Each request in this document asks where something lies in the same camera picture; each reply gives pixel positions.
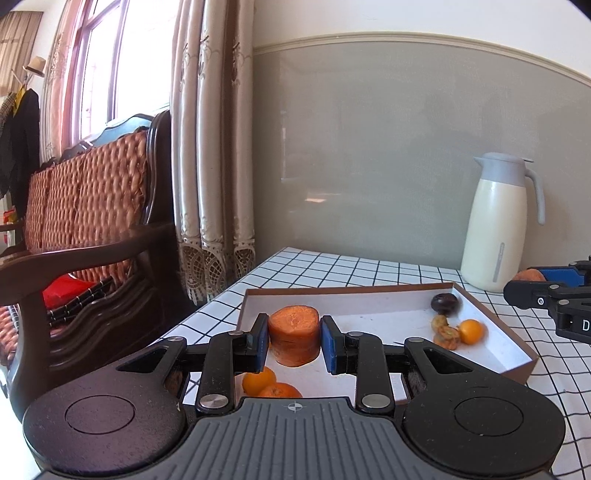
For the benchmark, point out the straw hat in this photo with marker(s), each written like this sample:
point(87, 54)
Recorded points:
point(36, 65)

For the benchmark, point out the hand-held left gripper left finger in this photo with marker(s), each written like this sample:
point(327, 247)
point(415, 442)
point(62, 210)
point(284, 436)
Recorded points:
point(262, 341)

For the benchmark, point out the small carrot piece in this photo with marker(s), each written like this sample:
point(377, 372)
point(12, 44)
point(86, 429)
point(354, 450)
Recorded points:
point(528, 275)

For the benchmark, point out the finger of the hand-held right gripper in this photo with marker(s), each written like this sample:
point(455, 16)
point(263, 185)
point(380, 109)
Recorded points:
point(526, 293)
point(563, 275)

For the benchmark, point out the window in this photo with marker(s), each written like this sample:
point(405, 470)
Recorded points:
point(124, 60)

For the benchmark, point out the white cardboard box brown rim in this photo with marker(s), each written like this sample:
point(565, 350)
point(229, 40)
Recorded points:
point(378, 318)

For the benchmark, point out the wooden wicker sofa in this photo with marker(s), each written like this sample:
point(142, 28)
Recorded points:
point(92, 249)

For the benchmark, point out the red packet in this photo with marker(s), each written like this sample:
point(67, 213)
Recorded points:
point(9, 215)

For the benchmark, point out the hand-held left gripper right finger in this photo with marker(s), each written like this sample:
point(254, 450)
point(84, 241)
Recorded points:
point(328, 344)

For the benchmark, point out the small orange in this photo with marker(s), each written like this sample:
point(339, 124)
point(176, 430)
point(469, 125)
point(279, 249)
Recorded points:
point(257, 381)
point(280, 392)
point(471, 331)

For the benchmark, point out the black coat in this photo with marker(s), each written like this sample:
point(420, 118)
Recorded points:
point(23, 143)

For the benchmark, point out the plaid coat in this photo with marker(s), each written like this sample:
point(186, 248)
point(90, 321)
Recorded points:
point(3, 115)

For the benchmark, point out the sheer pink curtain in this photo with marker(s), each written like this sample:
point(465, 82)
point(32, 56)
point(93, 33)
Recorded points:
point(57, 83)

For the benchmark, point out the thick carrot chunk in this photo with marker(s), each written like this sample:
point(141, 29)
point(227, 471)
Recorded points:
point(295, 334)

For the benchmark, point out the tan window curtain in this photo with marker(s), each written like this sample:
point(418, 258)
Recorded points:
point(18, 46)

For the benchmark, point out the cream thermos jug grey lid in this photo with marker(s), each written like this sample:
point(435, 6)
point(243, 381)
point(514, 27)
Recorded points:
point(494, 221)

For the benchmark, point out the woven orange sofa cushion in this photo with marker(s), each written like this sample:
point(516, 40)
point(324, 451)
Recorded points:
point(87, 198)

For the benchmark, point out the beige embroidered curtain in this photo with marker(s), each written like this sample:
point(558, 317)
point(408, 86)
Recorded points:
point(212, 138)

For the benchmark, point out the yellow garment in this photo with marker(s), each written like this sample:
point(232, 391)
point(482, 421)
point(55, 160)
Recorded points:
point(18, 98)

